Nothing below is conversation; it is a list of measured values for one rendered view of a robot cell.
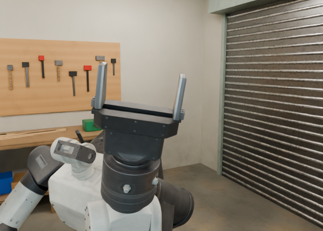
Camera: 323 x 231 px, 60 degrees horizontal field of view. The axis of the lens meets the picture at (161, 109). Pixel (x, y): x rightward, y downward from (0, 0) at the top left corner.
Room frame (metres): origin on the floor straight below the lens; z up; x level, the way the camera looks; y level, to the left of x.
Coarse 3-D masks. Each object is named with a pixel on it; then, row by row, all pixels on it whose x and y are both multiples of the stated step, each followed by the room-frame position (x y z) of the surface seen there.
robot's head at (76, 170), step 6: (60, 138) 0.74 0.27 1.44; (66, 138) 0.74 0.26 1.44; (54, 144) 0.72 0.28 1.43; (60, 150) 0.70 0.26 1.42; (66, 150) 0.69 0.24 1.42; (72, 150) 0.69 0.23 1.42; (54, 156) 0.71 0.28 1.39; (60, 156) 0.70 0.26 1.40; (66, 162) 0.71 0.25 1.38; (72, 162) 0.70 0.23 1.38; (72, 168) 0.72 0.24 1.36; (78, 168) 0.71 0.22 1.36; (84, 168) 0.71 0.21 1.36; (90, 168) 0.72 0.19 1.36; (72, 174) 0.72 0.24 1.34; (78, 174) 0.71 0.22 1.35
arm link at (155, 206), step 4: (152, 200) 0.45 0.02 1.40; (156, 200) 0.45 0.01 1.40; (152, 204) 0.44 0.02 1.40; (156, 204) 0.44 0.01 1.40; (152, 208) 0.44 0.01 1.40; (156, 208) 0.44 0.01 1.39; (160, 208) 0.45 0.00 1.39; (152, 212) 0.43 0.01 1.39; (156, 212) 0.44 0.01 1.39; (160, 212) 0.44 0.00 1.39; (152, 216) 0.43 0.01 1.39; (156, 216) 0.43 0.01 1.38; (160, 216) 0.44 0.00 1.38; (152, 220) 0.43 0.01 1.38; (156, 220) 0.43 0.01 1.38; (160, 220) 0.44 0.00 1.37; (152, 224) 0.43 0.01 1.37; (156, 224) 0.43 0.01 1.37; (160, 224) 0.44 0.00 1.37; (152, 228) 0.43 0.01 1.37; (156, 228) 0.43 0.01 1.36; (160, 228) 0.44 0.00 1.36
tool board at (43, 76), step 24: (0, 48) 3.28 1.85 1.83; (24, 48) 3.39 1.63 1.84; (48, 48) 3.52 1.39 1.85; (72, 48) 3.65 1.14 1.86; (96, 48) 3.78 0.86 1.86; (0, 72) 3.27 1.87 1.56; (24, 72) 3.39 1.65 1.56; (48, 72) 3.51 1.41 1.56; (72, 72) 3.61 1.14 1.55; (96, 72) 3.78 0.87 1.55; (120, 72) 3.93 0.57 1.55; (0, 96) 3.26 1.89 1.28; (24, 96) 3.38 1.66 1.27; (48, 96) 3.50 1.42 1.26; (72, 96) 3.63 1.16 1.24; (120, 96) 3.93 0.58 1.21
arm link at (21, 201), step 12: (12, 192) 0.83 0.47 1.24; (24, 192) 0.82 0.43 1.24; (12, 204) 0.80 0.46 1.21; (24, 204) 0.81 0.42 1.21; (36, 204) 0.84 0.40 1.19; (0, 216) 0.79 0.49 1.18; (12, 216) 0.79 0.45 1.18; (24, 216) 0.81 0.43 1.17; (0, 228) 0.76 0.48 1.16; (12, 228) 0.79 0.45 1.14
